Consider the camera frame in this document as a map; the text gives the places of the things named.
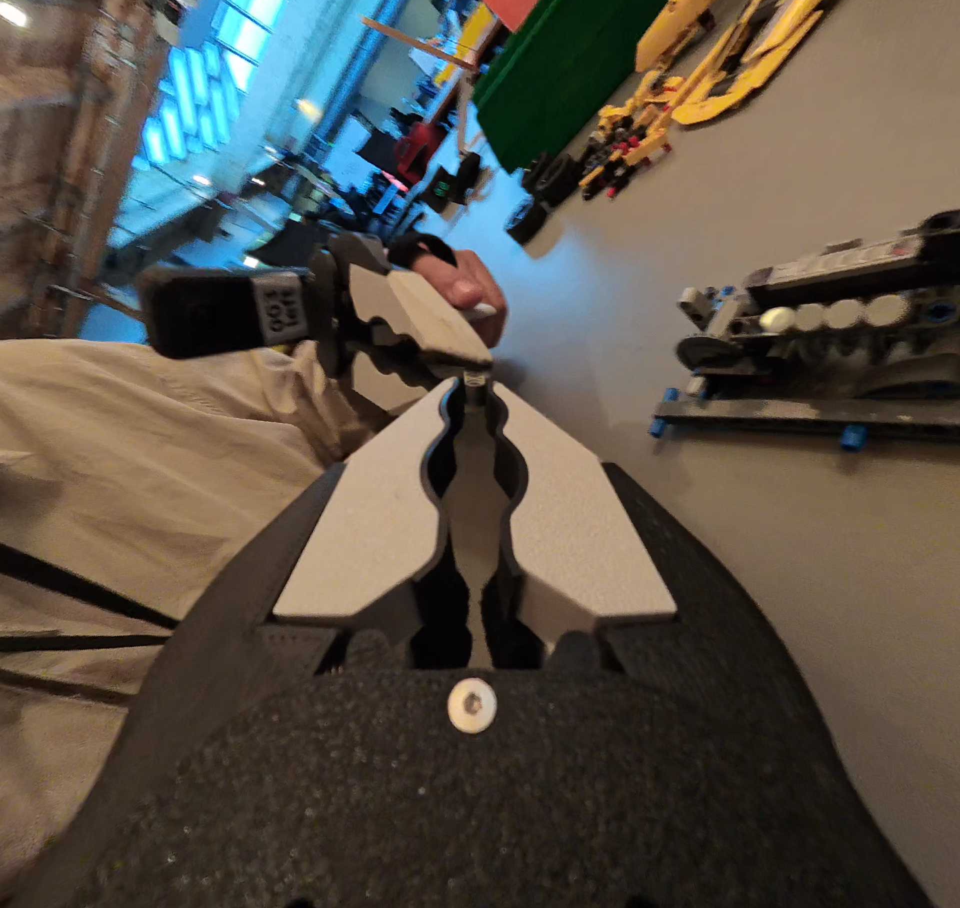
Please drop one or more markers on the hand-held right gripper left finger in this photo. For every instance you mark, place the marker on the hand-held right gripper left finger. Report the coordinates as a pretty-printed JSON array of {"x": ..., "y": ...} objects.
[{"x": 360, "y": 540}]

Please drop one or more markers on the yellow black brick sub-assembly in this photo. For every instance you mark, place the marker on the yellow black brick sub-assembly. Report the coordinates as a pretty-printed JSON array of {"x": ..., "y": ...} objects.
[{"x": 630, "y": 135}]

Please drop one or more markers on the black toy tyre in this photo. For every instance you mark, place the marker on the black toy tyre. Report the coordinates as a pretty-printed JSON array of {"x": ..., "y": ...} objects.
[
  {"x": 526, "y": 223},
  {"x": 553, "y": 180}
]

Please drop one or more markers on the grey desk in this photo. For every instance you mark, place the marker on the grey desk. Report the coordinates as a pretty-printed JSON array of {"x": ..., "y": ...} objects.
[{"x": 750, "y": 172}]

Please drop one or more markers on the person's beige jacket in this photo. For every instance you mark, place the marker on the person's beige jacket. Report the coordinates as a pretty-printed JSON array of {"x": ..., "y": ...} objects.
[{"x": 75, "y": 735}]

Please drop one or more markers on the person's left forearm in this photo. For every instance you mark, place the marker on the person's left forearm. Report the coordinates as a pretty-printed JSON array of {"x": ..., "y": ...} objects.
[{"x": 187, "y": 428}]

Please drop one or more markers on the small grey pin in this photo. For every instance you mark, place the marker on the small grey pin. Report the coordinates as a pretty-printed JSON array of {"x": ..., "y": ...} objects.
[{"x": 474, "y": 383}]

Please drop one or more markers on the yellow toy car body shell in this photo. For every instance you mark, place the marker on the yellow toy car body shell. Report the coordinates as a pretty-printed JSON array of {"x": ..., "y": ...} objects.
[{"x": 772, "y": 30}]

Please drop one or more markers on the green plastic bin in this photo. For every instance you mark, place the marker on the green plastic bin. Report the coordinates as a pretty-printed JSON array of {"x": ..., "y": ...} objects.
[{"x": 570, "y": 60}]

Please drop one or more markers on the yellow toy car body panel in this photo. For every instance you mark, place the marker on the yellow toy car body panel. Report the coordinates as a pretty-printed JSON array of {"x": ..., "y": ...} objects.
[{"x": 675, "y": 26}]

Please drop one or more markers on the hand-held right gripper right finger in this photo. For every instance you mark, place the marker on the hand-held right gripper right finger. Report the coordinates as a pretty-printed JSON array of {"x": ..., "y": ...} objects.
[{"x": 592, "y": 540}]

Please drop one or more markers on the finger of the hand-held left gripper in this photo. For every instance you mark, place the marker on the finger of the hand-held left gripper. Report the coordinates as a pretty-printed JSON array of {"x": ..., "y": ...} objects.
[
  {"x": 390, "y": 386},
  {"x": 420, "y": 315}
]

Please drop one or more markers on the person's left hand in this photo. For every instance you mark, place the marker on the person's left hand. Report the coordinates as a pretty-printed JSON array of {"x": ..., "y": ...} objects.
[{"x": 472, "y": 285}]

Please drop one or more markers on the red chair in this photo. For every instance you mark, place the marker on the red chair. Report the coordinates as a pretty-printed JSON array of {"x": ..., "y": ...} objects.
[{"x": 418, "y": 151}]

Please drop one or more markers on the toy car chassis assembly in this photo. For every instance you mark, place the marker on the toy car chassis assembly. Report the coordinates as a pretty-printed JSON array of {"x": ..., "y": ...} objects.
[{"x": 825, "y": 323}]

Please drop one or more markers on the paned window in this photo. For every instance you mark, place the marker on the paned window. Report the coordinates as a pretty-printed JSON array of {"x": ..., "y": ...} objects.
[{"x": 225, "y": 37}]

